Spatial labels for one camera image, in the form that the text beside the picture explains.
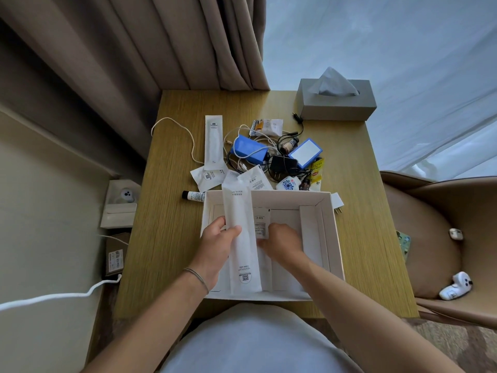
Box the short white cable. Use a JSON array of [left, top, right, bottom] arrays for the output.
[[222, 124, 282, 174]]

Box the brown leather chair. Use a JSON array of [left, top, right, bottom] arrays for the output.
[[379, 170, 497, 331]]

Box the wooden table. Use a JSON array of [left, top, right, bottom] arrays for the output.
[[114, 90, 419, 320]]

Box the white charger blue print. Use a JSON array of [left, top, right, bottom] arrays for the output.
[[276, 176, 302, 191]]

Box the blue power bank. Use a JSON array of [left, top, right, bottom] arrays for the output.
[[229, 134, 269, 166]]

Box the brown cardboard box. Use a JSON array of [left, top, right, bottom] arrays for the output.
[[104, 233, 131, 277]]

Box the yellow tea bag packet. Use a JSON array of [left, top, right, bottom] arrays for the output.
[[309, 157, 325, 184]]

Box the white game controller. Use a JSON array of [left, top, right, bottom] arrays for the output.
[[438, 271, 474, 301]]

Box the white tissue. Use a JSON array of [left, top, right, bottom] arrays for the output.
[[309, 66, 360, 97]]

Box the person's right hand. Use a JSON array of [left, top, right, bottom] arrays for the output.
[[257, 223, 311, 272]]

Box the grey tissue box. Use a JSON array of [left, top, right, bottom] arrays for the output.
[[296, 78, 377, 122]]

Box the white cardboard box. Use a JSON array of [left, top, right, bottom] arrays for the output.
[[200, 189, 345, 302]]

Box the thick white cord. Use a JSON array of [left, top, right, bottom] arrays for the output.
[[0, 274, 122, 312]]

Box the beige curtain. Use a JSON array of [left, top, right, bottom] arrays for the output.
[[0, 0, 271, 179]]

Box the green patterned phone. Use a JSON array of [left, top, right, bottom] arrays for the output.
[[396, 230, 412, 263]]

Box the white sheer curtain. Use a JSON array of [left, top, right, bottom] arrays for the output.
[[263, 0, 497, 182]]

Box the blue and white small box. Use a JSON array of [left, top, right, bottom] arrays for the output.
[[288, 138, 324, 169]]

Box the clear packet orange print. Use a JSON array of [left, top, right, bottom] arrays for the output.
[[250, 119, 284, 137]]

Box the thin wrist bracelet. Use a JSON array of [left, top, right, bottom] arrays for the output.
[[182, 267, 210, 295]]

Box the white square sachet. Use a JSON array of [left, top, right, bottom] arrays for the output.
[[237, 165, 274, 191]]

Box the person's right forearm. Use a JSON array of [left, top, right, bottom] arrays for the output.
[[289, 259, 465, 373]]

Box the person's left hand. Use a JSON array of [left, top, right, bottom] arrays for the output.
[[186, 216, 242, 294]]

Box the long white paper sachet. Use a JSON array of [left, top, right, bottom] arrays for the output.
[[204, 115, 224, 171], [254, 207, 272, 292], [221, 181, 261, 296]]

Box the black power adapter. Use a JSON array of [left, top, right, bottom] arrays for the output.
[[269, 155, 300, 177]]

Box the person's left forearm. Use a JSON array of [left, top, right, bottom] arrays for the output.
[[83, 267, 210, 373]]

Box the white shirt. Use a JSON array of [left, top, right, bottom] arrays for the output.
[[159, 303, 364, 373]]

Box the wall socket panel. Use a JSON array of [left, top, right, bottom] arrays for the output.
[[100, 179, 141, 229]]

